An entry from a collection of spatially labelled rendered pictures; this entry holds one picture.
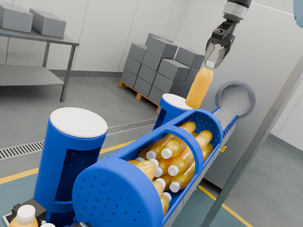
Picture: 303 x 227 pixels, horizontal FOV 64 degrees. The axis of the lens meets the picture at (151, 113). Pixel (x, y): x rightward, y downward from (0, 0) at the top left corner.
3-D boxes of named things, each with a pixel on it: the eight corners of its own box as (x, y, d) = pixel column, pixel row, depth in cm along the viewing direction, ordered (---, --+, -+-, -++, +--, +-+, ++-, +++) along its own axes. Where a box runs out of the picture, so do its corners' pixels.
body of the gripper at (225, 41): (230, 49, 107) (243, 21, 102) (226, 48, 99) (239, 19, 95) (214, 43, 110) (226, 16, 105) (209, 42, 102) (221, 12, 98)
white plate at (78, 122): (37, 119, 109) (37, 121, 110) (92, 143, 107) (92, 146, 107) (70, 102, 135) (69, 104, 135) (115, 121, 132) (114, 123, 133)
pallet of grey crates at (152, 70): (182, 110, 507) (206, 56, 462) (160, 114, 444) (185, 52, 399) (142, 85, 566) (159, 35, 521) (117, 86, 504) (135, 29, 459)
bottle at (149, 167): (107, 196, 70) (140, 170, 86) (127, 207, 68) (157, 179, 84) (112, 175, 68) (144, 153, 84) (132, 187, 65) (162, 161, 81)
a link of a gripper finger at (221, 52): (223, 69, 108) (229, 48, 105) (220, 70, 103) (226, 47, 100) (217, 68, 109) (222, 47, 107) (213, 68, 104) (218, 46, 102)
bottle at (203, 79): (200, 109, 110) (218, 71, 103) (186, 105, 109) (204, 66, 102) (197, 103, 116) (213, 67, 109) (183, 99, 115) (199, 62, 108)
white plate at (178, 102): (181, 95, 222) (181, 96, 222) (157, 91, 206) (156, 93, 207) (199, 110, 201) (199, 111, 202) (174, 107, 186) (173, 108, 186)
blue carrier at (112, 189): (209, 164, 146) (232, 124, 134) (130, 279, 70) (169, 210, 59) (169, 138, 155) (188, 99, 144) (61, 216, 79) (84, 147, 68)
